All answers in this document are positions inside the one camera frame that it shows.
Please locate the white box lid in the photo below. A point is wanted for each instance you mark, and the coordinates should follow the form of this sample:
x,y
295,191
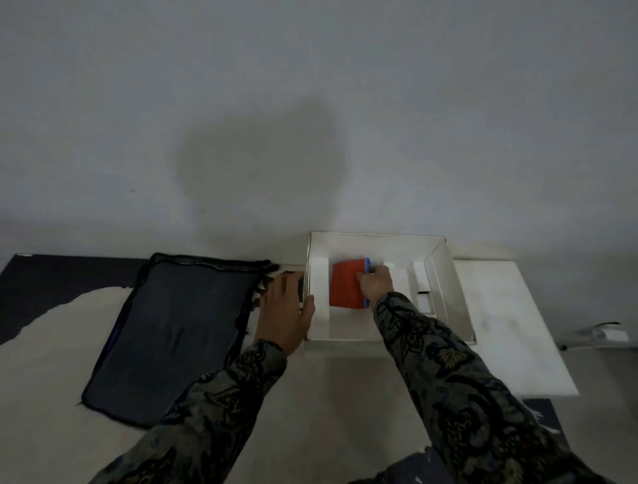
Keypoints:
x,y
508,329

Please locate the person's right hand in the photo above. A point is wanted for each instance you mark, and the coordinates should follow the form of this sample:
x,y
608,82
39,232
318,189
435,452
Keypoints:
x,y
376,286

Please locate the person's left forearm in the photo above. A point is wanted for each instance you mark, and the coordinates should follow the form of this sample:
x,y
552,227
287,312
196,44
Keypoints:
x,y
199,419

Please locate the person's left hand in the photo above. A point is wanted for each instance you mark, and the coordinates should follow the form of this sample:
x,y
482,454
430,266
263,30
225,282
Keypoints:
x,y
284,314

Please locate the person's right forearm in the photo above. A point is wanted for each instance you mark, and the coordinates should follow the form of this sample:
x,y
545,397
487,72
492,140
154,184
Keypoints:
x,y
448,379

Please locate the red cloth with blue trim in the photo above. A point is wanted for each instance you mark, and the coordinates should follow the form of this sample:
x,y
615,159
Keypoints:
x,y
344,284

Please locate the yellow cloth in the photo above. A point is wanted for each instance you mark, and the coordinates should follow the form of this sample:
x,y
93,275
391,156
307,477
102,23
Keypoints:
x,y
169,334

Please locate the white box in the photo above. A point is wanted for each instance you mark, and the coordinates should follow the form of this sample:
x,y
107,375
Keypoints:
x,y
349,329

